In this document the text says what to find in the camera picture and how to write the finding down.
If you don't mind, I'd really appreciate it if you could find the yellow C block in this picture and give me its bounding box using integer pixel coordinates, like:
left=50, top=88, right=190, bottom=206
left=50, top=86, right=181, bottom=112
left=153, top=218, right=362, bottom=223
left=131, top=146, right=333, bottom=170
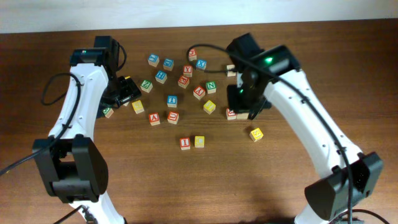
left=195, top=136, right=205, bottom=148

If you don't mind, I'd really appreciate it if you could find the red I block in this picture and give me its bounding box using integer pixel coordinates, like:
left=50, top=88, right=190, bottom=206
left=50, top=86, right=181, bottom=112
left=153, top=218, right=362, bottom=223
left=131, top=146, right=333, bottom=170
left=180, top=138, right=191, bottom=150

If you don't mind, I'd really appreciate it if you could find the green R block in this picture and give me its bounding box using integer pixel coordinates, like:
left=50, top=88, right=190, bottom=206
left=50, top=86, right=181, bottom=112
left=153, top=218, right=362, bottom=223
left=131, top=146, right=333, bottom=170
left=236, top=113, right=249, bottom=119

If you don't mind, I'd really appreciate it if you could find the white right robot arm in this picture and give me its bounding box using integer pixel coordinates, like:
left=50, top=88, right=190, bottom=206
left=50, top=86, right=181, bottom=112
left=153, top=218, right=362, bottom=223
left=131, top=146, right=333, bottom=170
left=226, top=34, right=384, bottom=223

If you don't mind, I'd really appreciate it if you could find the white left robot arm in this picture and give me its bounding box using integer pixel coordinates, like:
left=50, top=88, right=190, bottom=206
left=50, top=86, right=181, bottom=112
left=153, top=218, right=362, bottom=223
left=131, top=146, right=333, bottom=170
left=32, top=35, right=141, bottom=223

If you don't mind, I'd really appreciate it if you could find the red 3 block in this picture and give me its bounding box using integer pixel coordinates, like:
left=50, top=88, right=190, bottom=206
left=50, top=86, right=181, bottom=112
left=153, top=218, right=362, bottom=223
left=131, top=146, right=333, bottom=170
left=226, top=108, right=237, bottom=120

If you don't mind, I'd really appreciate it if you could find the yellow S block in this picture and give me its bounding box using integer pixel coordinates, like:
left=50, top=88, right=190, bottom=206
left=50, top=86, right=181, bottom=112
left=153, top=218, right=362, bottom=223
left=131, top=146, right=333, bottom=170
left=131, top=100, right=144, bottom=114

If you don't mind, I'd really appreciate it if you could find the green Z block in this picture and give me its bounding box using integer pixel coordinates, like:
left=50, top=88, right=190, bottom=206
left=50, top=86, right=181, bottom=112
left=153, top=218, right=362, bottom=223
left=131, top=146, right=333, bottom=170
left=140, top=80, right=153, bottom=93

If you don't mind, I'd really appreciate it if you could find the green B block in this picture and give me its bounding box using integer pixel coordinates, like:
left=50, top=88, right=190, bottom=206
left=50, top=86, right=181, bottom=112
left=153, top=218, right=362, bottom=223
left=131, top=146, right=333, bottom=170
left=102, top=108, right=114, bottom=118

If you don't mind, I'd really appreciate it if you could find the plain wooden block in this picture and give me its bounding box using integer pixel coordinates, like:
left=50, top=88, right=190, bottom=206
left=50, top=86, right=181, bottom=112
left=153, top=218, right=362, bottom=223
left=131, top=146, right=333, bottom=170
left=226, top=65, right=237, bottom=77

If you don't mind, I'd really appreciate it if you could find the green N block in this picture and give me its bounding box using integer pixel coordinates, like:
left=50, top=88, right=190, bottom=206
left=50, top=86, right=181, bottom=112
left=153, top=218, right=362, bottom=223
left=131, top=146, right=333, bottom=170
left=206, top=82, right=217, bottom=94

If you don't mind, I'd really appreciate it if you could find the yellow K block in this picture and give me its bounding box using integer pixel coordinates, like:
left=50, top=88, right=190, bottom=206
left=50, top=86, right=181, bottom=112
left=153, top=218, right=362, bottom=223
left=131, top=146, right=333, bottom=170
left=249, top=128, right=264, bottom=142

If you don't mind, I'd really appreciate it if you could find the yellow block centre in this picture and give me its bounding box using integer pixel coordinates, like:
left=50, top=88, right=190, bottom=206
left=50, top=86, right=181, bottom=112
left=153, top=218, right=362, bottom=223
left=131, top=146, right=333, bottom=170
left=203, top=100, right=216, bottom=114

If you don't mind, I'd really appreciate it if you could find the red A block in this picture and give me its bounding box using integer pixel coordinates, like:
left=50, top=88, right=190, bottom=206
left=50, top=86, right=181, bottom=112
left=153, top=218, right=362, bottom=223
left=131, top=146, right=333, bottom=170
left=149, top=113, right=160, bottom=126

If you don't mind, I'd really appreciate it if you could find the blue H block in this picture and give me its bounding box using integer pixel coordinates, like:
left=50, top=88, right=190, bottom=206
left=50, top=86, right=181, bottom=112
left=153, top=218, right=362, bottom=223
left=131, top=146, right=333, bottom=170
left=155, top=70, right=167, bottom=84

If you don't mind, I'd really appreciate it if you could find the red Y block lower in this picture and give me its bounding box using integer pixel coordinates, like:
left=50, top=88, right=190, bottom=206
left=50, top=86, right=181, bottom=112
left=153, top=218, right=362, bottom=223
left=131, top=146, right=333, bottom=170
left=193, top=86, right=206, bottom=100

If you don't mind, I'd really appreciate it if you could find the red y block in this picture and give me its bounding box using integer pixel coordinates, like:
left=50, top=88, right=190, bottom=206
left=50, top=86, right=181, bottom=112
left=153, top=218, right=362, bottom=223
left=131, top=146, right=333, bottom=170
left=183, top=65, right=193, bottom=77
left=193, top=86, right=206, bottom=100

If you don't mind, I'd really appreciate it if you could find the blue T block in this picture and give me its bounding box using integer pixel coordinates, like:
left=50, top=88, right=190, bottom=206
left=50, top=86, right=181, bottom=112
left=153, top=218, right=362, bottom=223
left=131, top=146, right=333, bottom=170
left=167, top=95, right=178, bottom=108

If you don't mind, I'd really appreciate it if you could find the blue D block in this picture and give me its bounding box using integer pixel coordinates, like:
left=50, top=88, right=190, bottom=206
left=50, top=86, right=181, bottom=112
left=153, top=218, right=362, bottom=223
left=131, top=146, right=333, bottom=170
left=163, top=58, right=174, bottom=71

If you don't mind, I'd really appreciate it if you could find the blue X block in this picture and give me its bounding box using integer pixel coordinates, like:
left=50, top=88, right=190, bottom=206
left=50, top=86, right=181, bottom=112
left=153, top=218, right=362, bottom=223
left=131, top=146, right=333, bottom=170
left=195, top=59, right=207, bottom=71

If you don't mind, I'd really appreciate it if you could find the red U block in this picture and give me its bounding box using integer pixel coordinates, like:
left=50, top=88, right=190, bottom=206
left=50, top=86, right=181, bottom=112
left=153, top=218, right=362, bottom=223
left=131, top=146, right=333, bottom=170
left=167, top=111, right=179, bottom=124

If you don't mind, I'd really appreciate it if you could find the red E block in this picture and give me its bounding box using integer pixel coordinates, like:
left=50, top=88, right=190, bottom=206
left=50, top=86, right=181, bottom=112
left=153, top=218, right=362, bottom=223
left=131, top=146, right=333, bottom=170
left=177, top=75, right=190, bottom=89

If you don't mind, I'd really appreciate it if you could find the red Y block upper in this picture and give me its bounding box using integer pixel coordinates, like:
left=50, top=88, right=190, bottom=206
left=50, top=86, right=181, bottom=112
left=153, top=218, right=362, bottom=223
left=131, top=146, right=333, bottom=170
left=183, top=65, right=193, bottom=77

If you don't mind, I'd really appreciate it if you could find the red Q block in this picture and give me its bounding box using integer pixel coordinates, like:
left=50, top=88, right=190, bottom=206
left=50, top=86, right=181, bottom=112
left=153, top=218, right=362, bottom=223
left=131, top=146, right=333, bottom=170
left=188, top=49, right=197, bottom=61

